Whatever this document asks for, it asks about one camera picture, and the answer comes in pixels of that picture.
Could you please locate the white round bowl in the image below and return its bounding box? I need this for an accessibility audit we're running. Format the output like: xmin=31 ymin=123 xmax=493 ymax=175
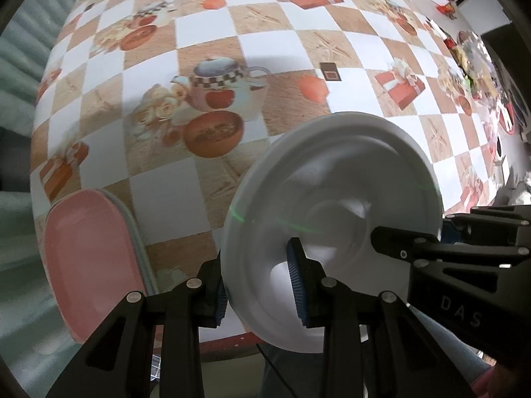
xmin=220 ymin=112 xmax=443 ymax=353

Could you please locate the pink square plate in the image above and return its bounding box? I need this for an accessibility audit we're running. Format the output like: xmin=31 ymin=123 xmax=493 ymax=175
xmin=42 ymin=190 xmax=146 ymax=343

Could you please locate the blue square plate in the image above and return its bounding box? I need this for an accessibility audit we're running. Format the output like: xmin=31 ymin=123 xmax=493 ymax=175
xmin=99 ymin=189 xmax=159 ymax=296

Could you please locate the person's dark trouser leg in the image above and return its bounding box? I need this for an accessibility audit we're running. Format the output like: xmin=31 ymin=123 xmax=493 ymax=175
xmin=257 ymin=343 xmax=323 ymax=398

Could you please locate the green curtain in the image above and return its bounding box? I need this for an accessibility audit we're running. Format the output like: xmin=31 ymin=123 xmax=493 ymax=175
xmin=1 ymin=0 xmax=78 ymax=397

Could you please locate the glass tray of sweets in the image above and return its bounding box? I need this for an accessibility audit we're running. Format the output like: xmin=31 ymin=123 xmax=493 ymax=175
xmin=444 ymin=31 xmax=516 ymax=135

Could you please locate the checkered patterned tablecloth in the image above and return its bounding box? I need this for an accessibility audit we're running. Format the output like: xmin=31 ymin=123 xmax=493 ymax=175
xmin=31 ymin=0 xmax=495 ymax=289

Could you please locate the black cable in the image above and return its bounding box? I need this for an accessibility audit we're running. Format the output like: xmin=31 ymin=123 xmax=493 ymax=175
xmin=255 ymin=342 xmax=300 ymax=398

